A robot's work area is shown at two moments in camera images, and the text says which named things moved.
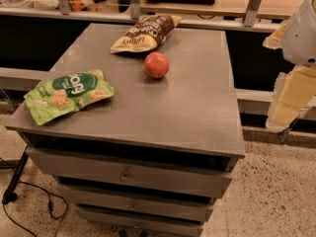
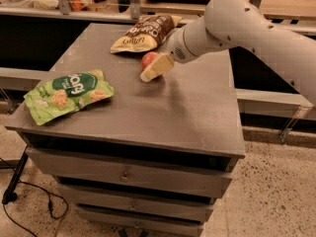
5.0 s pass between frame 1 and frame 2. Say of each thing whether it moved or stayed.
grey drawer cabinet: stayed
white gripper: moved
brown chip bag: stayed
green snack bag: stayed
